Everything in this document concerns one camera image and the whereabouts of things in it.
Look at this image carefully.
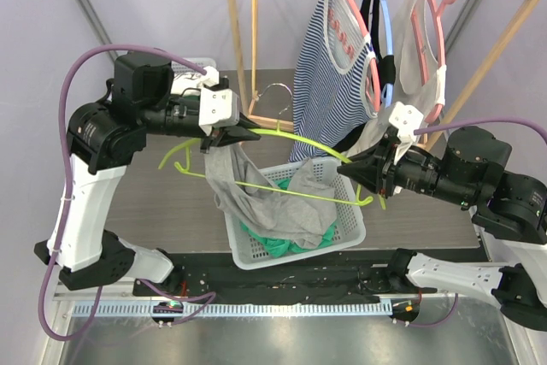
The lime green hanger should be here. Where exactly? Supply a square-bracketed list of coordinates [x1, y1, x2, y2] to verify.
[157, 82, 388, 212]

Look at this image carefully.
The grey tank top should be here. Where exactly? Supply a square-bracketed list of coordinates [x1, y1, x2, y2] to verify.
[204, 145, 337, 250]

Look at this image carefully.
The green tank top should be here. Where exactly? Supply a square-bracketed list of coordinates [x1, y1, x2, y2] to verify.
[239, 170, 337, 258]

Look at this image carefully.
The blue striped tank top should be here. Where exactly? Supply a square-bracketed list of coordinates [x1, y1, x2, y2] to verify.
[292, 0, 373, 152]

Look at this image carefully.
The pink wavy hanger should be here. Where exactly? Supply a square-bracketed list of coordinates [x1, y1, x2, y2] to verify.
[326, 0, 384, 113]

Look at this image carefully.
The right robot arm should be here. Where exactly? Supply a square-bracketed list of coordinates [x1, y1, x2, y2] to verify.
[338, 126, 546, 332]

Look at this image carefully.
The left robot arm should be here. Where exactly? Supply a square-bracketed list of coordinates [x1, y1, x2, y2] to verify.
[34, 50, 258, 296]

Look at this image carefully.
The light blue hanger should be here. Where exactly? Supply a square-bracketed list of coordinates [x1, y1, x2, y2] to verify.
[372, 0, 396, 108]

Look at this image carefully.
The black tank top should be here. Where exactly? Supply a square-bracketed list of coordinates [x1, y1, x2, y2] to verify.
[337, 0, 398, 159]

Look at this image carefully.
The white tank top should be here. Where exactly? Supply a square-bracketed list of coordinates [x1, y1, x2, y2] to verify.
[345, 0, 448, 156]

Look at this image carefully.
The pink hanger right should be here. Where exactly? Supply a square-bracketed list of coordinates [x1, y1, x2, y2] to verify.
[410, 0, 456, 124]

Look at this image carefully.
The white plastic basket centre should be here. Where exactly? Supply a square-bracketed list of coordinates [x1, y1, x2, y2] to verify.
[207, 157, 366, 270]

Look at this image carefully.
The white plastic basket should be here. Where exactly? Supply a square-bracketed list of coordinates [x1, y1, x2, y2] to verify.
[207, 157, 366, 270]
[170, 56, 219, 84]

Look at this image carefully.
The white folded cloth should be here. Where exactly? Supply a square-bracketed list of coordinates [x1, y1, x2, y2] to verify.
[171, 72, 215, 96]

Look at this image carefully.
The white plastic basket back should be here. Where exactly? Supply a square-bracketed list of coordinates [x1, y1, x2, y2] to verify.
[170, 56, 219, 84]

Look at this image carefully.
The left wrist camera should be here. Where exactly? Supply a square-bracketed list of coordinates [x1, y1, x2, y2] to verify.
[198, 66, 239, 136]

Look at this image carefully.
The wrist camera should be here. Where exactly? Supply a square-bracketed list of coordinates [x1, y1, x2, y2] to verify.
[198, 66, 239, 136]
[388, 102, 424, 164]

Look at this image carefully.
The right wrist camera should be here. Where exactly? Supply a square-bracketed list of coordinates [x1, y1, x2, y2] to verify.
[388, 102, 424, 164]

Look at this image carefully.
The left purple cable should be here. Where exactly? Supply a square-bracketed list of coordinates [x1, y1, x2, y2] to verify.
[37, 44, 219, 343]

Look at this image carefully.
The white cable duct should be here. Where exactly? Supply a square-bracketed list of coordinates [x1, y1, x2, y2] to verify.
[96, 299, 392, 318]

